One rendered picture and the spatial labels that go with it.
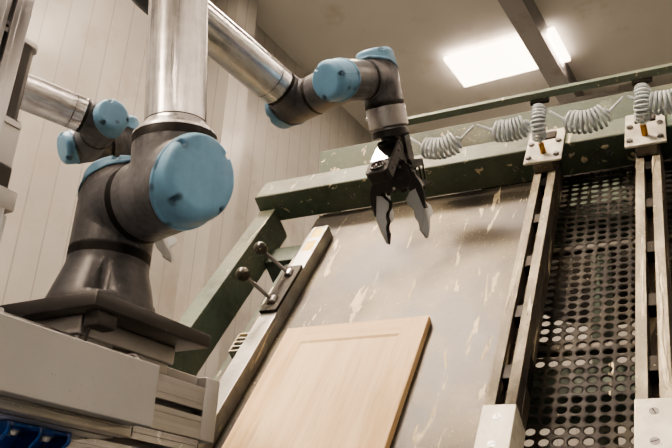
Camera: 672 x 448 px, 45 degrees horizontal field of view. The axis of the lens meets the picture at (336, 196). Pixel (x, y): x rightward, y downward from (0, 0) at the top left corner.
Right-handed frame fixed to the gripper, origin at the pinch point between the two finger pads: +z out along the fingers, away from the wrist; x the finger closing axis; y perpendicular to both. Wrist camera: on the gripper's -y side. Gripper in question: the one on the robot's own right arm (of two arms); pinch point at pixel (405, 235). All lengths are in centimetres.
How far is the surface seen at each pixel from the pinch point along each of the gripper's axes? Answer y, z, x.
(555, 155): 78, -10, -12
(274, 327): 31, 19, 54
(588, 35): 730, -134, 80
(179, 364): 21, 24, 77
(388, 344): 24.2, 24.7, 19.8
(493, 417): -3.5, 33.7, -11.5
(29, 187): 248, -61, 378
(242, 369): 14, 25, 53
